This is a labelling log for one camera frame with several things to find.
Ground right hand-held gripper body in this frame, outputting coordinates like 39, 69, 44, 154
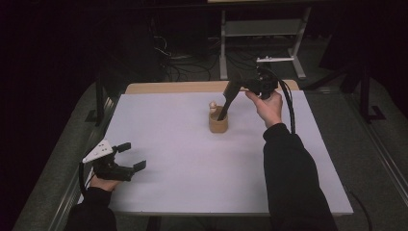
244, 56, 294, 100

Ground tangle of black floor cables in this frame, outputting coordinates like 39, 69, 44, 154
153, 35, 222, 83

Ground aluminium frame rail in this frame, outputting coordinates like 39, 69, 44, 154
47, 95, 119, 231
344, 92, 408, 206

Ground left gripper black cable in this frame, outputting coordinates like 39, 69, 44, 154
78, 162, 97, 196

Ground white table sheet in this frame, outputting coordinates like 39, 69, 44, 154
78, 90, 354, 216

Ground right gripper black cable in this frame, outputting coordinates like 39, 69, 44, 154
258, 66, 296, 135

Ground thin black floor cable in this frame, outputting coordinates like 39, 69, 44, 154
347, 189, 374, 231

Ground grey metal stand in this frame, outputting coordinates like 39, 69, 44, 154
219, 6, 312, 81

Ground person's left hand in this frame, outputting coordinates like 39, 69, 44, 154
89, 174, 121, 193

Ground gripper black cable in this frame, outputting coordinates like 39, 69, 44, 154
258, 66, 296, 135
78, 162, 97, 196

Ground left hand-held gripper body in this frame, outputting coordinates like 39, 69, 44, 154
82, 138, 136, 182

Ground black floor stand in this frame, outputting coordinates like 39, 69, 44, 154
85, 80, 110, 126
340, 61, 388, 124

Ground person's right hand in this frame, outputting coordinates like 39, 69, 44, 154
244, 90, 284, 129

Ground black comb with metal tip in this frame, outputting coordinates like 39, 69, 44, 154
217, 76, 244, 122

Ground tan paper holder pot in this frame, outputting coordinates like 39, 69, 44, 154
208, 105, 229, 134

